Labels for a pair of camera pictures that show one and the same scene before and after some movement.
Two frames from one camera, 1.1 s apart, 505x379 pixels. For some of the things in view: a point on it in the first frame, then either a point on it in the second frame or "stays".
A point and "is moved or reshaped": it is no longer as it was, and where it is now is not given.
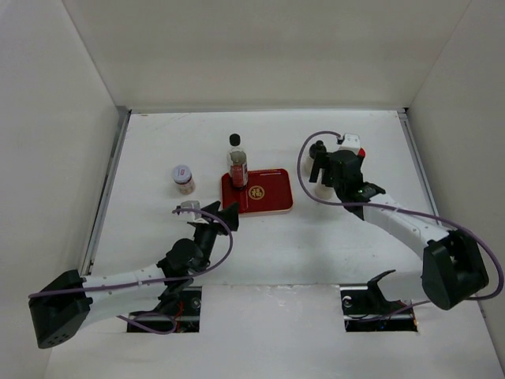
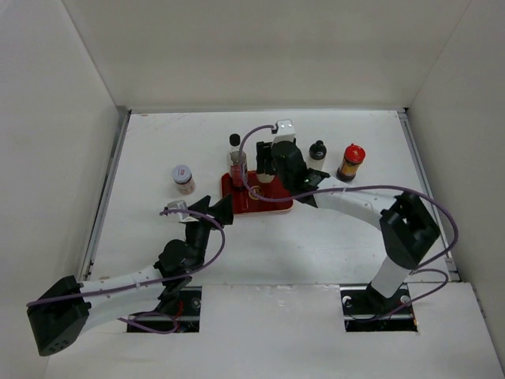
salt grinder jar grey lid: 323,191 is moved or reshaped
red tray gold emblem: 267,190 stays
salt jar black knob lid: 317,147 stays
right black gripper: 323,160 → 264,151
